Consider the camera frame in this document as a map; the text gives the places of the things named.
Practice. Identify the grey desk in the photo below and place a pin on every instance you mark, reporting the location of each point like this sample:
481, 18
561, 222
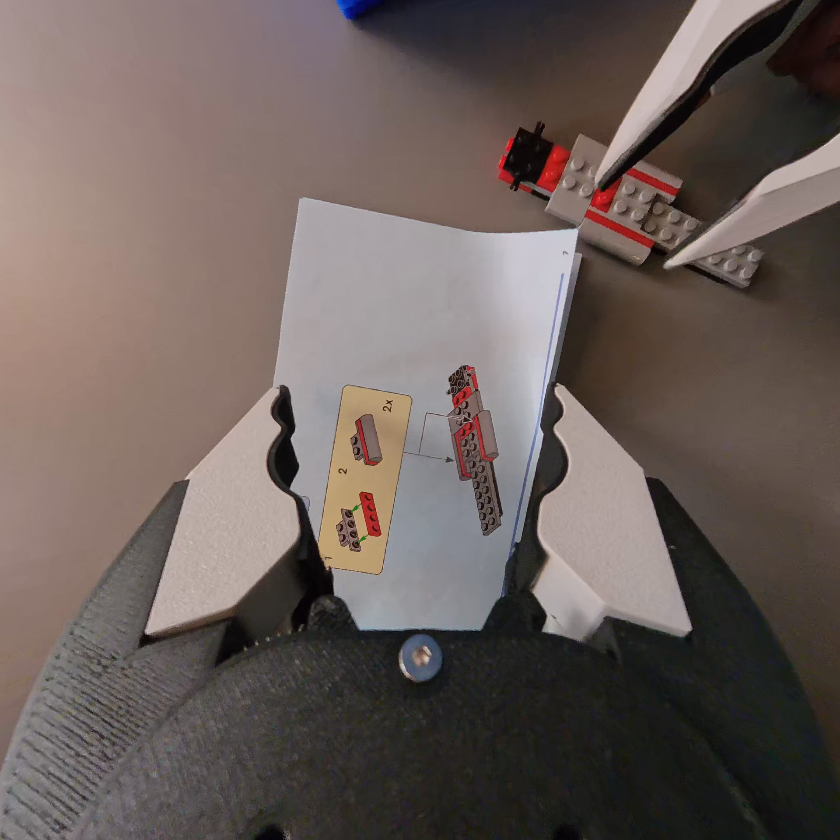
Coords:
131, 197

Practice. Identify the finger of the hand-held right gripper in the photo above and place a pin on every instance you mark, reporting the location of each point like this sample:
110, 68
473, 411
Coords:
695, 46
774, 203

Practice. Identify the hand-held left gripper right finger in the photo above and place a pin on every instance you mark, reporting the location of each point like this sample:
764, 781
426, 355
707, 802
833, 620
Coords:
610, 525

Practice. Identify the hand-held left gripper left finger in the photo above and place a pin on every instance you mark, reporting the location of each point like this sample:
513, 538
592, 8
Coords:
223, 525

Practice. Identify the person's right hand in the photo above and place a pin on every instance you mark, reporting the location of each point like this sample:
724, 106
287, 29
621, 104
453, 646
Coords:
820, 59

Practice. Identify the blue storage bin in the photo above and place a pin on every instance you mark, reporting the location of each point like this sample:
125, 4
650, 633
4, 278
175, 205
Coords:
361, 6

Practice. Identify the pale blue instruction booklet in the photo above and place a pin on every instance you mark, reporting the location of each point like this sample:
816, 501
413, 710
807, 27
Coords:
407, 295

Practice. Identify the long grey studded plate assembly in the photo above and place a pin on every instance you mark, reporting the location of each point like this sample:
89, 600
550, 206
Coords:
577, 177

